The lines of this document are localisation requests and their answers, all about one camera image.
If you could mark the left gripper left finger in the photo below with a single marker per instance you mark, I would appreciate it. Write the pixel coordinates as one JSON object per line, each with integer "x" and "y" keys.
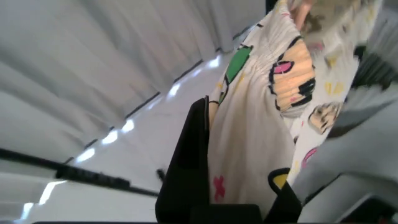
{"x": 186, "y": 174}

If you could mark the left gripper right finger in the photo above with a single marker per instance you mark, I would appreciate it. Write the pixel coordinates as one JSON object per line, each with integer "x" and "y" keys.
{"x": 284, "y": 208}

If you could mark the cream printed garment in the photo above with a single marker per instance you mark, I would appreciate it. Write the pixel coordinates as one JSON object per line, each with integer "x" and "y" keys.
{"x": 248, "y": 140}

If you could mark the black clothes rack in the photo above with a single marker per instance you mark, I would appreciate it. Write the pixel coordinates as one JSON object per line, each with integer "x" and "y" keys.
{"x": 93, "y": 179}

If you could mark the white curtain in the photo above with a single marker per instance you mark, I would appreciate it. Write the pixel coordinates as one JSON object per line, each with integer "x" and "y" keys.
{"x": 93, "y": 46}

